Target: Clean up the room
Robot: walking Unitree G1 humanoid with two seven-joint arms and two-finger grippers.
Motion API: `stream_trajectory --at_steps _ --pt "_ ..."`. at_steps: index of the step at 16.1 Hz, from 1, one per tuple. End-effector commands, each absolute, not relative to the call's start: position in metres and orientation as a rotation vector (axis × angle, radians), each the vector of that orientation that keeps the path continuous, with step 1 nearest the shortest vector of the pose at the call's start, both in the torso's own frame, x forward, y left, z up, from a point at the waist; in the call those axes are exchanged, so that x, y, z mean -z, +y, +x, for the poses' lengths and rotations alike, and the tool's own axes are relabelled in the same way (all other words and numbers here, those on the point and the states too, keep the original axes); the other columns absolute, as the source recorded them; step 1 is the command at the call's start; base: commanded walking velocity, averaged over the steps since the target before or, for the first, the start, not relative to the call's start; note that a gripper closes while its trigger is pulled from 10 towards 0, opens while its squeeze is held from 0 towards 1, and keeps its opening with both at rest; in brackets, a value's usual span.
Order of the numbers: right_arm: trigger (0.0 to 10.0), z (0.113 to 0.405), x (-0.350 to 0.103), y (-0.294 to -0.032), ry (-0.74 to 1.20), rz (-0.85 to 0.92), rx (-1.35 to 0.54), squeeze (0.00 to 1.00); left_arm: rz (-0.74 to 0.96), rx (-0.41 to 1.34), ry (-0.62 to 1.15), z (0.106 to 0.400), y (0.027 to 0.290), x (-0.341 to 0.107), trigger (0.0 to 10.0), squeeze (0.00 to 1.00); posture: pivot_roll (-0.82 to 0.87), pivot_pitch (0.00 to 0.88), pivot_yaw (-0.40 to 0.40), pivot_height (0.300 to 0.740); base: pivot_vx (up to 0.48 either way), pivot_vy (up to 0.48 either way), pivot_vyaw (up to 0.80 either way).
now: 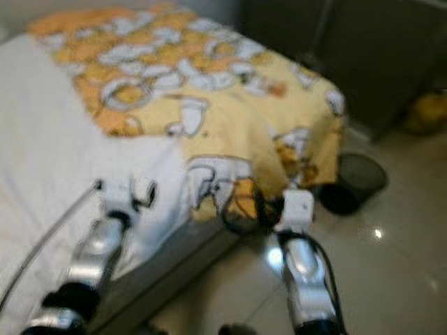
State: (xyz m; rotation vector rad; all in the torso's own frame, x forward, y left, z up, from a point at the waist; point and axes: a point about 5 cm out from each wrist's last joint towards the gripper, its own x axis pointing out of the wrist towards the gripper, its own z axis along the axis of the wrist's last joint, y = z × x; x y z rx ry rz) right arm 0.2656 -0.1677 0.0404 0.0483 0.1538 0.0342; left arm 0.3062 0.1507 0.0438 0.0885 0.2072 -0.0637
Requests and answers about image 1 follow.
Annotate black mesh waste bin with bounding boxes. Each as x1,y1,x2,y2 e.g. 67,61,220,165
316,152,390,217

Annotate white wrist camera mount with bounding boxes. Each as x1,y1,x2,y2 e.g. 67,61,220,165
98,178,147,214
276,188,316,234

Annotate dark wardrobe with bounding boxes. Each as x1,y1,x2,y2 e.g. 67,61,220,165
240,0,447,142

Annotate dark robot foot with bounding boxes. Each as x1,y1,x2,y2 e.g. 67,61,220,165
217,322,261,335

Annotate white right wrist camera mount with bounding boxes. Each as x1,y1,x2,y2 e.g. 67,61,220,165
276,188,316,234

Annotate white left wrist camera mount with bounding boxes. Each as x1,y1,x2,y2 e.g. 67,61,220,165
98,178,147,214

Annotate yellow soft object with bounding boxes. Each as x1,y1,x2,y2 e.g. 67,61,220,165
400,89,447,136

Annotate yellow cartoon egg blanket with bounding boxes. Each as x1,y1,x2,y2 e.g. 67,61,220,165
27,4,348,225

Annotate grey bed base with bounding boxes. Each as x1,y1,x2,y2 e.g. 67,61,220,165
101,222,243,335

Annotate white quilted mattress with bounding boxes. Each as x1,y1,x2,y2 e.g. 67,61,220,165
0,33,194,335

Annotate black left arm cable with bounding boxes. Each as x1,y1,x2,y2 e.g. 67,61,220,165
0,184,103,311

